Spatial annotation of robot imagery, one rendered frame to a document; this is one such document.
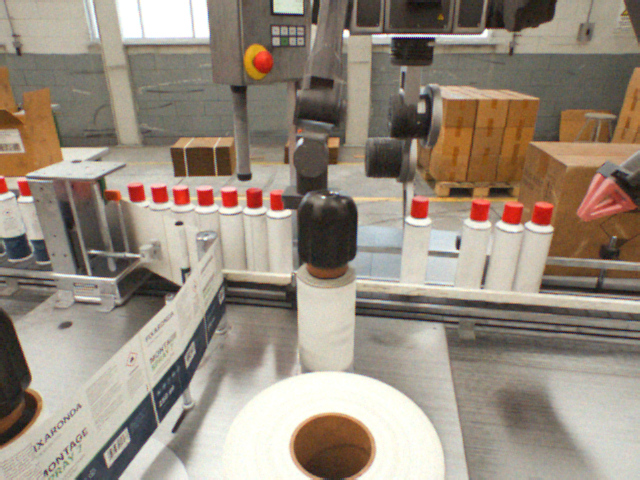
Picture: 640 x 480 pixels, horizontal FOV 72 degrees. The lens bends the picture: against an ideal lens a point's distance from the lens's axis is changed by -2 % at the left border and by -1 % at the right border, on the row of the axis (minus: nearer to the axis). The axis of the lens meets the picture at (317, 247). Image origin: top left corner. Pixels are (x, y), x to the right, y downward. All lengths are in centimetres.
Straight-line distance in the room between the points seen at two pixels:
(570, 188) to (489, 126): 328
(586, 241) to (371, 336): 59
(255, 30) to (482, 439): 77
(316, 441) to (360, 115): 597
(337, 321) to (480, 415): 29
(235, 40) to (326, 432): 66
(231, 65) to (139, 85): 592
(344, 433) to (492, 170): 410
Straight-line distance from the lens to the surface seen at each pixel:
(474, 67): 661
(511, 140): 446
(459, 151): 432
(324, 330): 63
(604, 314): 103
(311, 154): 70
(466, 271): 92
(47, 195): 94
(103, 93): 700
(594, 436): 82
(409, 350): 79
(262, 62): 85
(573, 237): 117
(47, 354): 89
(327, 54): 79
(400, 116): 146
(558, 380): 90
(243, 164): 100
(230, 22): 88
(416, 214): 87
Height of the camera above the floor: 136
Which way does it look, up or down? 25 degrees down
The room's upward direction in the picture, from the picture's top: straight up
